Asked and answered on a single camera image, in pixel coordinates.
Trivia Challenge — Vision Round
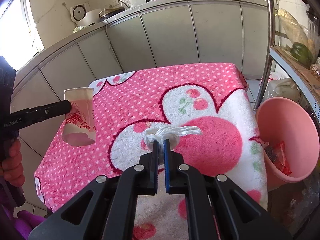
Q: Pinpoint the red white paper cup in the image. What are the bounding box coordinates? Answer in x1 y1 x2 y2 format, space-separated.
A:
62 87 96 147

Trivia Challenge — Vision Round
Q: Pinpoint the red snack wrapper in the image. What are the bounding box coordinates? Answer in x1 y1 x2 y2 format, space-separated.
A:
273 141 292 175

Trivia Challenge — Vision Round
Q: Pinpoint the white tissue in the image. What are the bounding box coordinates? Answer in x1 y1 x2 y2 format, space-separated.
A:
143 125 202 154

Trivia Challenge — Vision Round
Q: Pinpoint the purple sleeve forearm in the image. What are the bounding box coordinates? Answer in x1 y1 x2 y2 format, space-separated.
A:
1 191 46 239

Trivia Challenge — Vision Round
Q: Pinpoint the pink plastic trash bin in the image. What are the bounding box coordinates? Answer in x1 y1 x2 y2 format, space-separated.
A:
256 97 319 191

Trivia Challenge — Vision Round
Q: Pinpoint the grey kitchen cabinet counter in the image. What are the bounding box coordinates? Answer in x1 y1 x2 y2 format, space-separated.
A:
11 0 268 210

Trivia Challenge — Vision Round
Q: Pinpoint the person's left hand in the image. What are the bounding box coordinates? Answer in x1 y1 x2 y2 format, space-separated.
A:
1 139 25 187

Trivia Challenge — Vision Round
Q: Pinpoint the dark scrub ball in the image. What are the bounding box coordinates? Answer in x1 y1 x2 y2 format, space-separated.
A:
264 146 279 163

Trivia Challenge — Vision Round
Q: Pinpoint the pink polka dot blanket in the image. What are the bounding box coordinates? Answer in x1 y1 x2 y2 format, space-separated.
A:
34 62 269 240

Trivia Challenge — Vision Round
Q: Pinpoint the white rice cooker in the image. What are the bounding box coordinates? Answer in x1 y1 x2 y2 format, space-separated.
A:
70 3 101 27

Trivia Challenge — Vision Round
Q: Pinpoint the black induction cooker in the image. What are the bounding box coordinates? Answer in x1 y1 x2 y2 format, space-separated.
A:
99 7 125 22

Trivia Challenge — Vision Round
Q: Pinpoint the white bag under shelf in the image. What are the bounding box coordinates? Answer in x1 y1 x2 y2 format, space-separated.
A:
263 72 300 102

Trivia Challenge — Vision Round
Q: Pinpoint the metal shelf rack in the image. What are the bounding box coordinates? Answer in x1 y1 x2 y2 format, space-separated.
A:
254 0 319 130

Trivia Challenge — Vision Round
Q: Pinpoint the cardboard shelf liner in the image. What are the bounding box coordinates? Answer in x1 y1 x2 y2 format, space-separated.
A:
270 46 319 102

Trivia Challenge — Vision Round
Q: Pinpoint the bag of brown food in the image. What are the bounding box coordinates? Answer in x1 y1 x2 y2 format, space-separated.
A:
310 57 320 81

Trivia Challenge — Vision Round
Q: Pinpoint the green bell pepper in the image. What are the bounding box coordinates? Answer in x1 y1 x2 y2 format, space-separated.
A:
290 42 313 68

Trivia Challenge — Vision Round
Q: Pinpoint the clear bowl of vegetables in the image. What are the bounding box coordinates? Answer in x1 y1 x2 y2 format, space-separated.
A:
277 9 319 69

